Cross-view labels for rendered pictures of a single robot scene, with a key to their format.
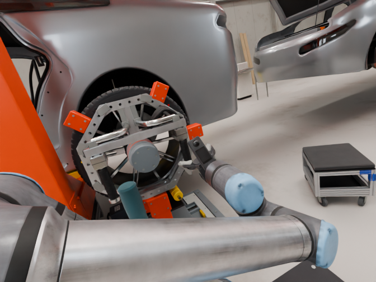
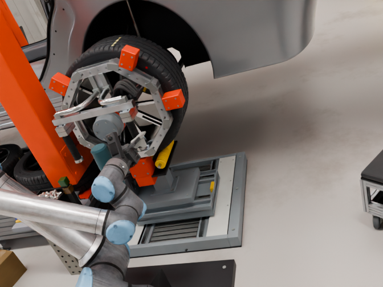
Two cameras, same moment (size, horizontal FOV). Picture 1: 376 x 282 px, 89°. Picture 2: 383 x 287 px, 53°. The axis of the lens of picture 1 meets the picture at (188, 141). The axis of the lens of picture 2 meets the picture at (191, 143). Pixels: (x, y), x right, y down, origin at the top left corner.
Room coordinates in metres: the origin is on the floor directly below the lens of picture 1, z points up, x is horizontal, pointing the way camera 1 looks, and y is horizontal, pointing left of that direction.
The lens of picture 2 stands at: (-0.32, -1.12, 1.53)
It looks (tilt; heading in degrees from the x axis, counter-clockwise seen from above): 28 degrees down; 38
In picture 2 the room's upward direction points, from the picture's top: 21 degrees counter-clockwise
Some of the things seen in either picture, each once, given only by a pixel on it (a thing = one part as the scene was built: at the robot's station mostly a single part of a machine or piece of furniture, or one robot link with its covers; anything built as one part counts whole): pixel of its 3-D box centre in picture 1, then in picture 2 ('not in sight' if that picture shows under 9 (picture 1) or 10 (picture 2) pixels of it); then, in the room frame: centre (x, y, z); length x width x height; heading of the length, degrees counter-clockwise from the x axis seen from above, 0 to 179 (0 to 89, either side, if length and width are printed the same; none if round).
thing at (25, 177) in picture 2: not in sight; (64, 163); (1.13, 1.15, 0.39); 0.66 x 0.66 x 0.24
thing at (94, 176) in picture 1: (140, 149); (117, 113); (0.97, 0.26, 0.85); 0.54 x 0.07 x 0.54; 108
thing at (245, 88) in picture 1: (238, 81); not in sight; (7.37, -2.38, 0.62); 2.59 x 0.65 x 1.25; 16
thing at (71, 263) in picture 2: not in sight; (65, 244); (0.58, 0.72, 0.21); 0.10 x 0.10 x 0.42; 18
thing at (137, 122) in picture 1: (153, 112); (111, 87); (0.88, 0.12, 1.03); 0.19 x 0.18 x 0.11; 18
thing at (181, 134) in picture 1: (178, 132); (129, 112); (0.82, 0.03, 0.93); 0.09 x 0.05 x 0.05; 18
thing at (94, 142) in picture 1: (108, 125); (74, 97); (0.82, 0.31, 1.03); 0.19 x 0.18 x 0.11; 18
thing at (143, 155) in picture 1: (142, 153); (112, 120); (0.90, 0.23, 0.85); 0.21 x 0.14 x 0.14; 18
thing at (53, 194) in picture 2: not in sight; (51, 203); (0.61, 0.64, 0.51); 0.20 x 0.14 x 0.13; 102
